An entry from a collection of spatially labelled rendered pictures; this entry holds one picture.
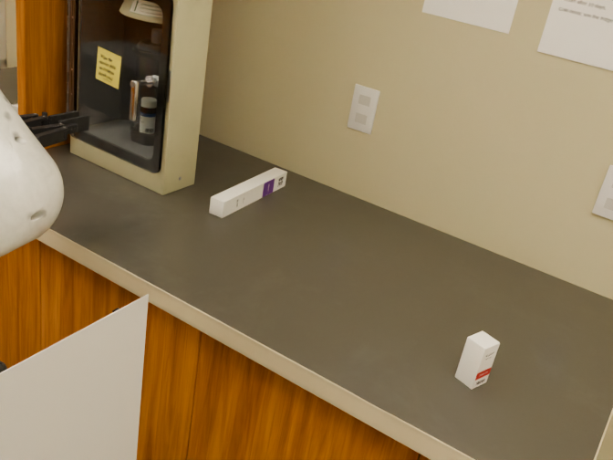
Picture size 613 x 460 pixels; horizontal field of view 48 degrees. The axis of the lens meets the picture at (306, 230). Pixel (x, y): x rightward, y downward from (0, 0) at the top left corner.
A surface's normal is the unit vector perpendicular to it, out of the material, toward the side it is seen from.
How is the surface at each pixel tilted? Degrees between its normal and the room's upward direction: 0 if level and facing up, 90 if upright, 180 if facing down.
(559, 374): 0
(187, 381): 90
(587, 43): 90
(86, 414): 90
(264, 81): 90
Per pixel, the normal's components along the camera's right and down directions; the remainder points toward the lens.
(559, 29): -0.54, 0.29
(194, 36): 0.83, 0.36
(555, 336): 0.16, -0.89
